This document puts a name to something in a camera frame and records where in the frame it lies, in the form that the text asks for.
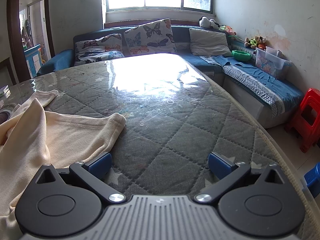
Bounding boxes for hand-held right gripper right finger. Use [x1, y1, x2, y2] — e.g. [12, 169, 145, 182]
[194, 152, 285, 204]

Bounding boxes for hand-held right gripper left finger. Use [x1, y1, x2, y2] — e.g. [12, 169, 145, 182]
[35, 152, 127, 205]

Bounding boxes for cream knit sweater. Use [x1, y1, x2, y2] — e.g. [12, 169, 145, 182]
[0, 89, 127, 240]

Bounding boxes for hanging clothes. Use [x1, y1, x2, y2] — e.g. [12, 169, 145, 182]
[21, 19, 32, 48]

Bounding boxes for grey quilted table cover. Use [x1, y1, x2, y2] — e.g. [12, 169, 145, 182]
[0, 53, 315, 240]

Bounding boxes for blue sofa blanket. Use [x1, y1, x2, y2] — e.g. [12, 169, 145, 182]
[200, 54, 304, 118]

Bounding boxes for blue plastic stool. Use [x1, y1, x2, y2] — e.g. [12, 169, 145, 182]
[304, 162, 320, 192]

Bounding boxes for butterfly print pillow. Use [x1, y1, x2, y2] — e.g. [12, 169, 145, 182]
[74, 34, 125, 67]
[124, 18, 178, 57]

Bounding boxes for green plastic basin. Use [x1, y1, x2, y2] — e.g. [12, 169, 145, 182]
[231, 50, 252, 61]

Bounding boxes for clear plastic storage box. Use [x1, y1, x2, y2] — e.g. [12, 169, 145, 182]
[255, 46, 292, 79]

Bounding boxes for red plastic stool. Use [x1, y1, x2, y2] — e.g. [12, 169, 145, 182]
[284, 88, 320, 153]

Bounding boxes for grey cushion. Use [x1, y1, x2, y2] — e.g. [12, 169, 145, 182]
[189, 28, 233, 57]

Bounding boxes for blue white toy cabinet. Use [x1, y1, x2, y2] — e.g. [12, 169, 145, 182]
[24, 44, 43, 78]

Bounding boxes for pink plush toy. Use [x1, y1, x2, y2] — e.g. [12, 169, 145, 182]
[220, 25, 237, 37]

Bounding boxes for blue corner sofa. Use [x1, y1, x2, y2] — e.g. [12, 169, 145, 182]
[36, 25, 304, 128]

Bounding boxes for panda plush toy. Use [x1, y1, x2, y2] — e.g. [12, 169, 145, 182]
[199, 16, 220, 30]

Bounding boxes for brown wooden ledge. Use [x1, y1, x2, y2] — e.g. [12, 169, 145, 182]
[104, 19, 200, 30]

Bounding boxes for dark wooden door frame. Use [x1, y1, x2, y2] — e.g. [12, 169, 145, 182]
[6, 0, 55, 85]

